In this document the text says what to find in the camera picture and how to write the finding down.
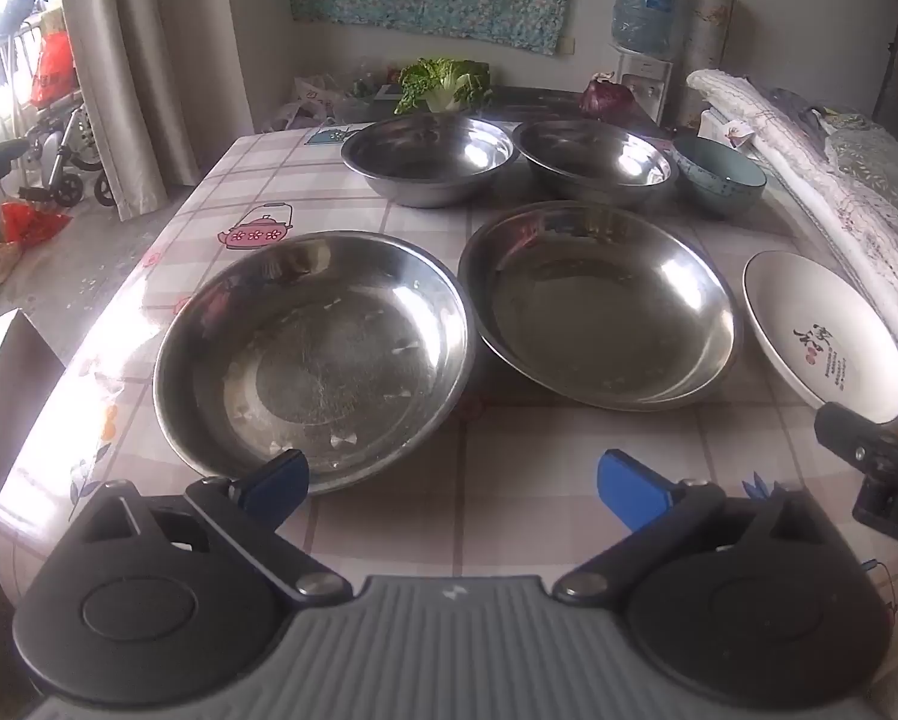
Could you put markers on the teal ceramic bowl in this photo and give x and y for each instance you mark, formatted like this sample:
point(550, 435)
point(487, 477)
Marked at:
point(719, 187)

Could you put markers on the white lace blanket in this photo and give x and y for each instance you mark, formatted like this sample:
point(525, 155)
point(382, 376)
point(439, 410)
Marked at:
point(734, 94)

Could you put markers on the white wall socket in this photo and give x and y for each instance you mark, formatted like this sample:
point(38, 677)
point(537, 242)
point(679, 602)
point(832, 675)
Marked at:
point(566, 45)

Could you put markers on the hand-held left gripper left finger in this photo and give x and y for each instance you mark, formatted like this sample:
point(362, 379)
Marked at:
point(280, 480)

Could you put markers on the shiny steel plate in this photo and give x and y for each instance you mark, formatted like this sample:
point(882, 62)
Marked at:
point(599, 307)

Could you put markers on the beige curtain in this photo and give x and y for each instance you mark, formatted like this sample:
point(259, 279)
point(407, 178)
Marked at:
point(156, 52)

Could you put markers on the floral paper roll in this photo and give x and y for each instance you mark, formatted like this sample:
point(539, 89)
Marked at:
point(708, 22)

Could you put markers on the steel bowl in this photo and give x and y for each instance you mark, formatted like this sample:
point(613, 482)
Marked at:
point(426, 150)
point(591, 157)

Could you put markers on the red onion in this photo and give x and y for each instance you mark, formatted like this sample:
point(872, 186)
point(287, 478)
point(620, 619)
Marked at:
point(606, 99)

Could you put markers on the brown wooden chair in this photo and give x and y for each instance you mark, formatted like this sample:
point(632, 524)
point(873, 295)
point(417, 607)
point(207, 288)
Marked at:
point(14, 390)

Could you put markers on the red hanging bag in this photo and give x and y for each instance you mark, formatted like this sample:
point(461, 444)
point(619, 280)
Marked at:
point(53, 71)

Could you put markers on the checkered plastic tablecloth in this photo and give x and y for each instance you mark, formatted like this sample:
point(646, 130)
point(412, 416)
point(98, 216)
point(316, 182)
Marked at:
point(434, 217)

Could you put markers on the scratched steel plate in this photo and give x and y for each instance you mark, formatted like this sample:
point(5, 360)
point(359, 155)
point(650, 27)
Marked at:
point(306, 360)

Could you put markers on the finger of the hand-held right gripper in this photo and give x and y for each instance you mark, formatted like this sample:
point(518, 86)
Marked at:
point(854, 439)

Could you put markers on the wheelchair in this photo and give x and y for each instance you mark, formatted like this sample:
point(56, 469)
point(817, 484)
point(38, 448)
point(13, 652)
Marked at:
point(66, 150)

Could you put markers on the red bag on floor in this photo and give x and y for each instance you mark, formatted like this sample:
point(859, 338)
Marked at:
point(32, 221)

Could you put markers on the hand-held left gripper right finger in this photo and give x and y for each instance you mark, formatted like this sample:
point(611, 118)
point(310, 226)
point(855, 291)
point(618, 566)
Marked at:
point(629, 484)

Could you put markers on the white plastic bag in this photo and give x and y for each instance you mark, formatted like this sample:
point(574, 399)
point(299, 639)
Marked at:
point(306, 101)

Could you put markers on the dark blue hanging cloth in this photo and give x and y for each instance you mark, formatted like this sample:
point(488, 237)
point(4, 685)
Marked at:
point(14, 15)

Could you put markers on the white printed ceramic plate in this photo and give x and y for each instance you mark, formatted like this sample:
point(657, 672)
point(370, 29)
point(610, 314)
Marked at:
point(794, 300)

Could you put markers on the white fabric tag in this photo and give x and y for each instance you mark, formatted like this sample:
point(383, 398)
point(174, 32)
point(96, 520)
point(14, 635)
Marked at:
point(741, 136)

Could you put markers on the white water dispenser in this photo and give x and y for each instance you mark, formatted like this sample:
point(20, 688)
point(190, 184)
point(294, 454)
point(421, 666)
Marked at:
point(644, 82)

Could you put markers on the green napa cabbage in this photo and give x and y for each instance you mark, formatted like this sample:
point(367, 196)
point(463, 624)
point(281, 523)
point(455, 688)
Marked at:
point(441, 79)

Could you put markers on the grey floral quilt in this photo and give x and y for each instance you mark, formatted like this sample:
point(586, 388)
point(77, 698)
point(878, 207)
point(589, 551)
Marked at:
point(869, 150)

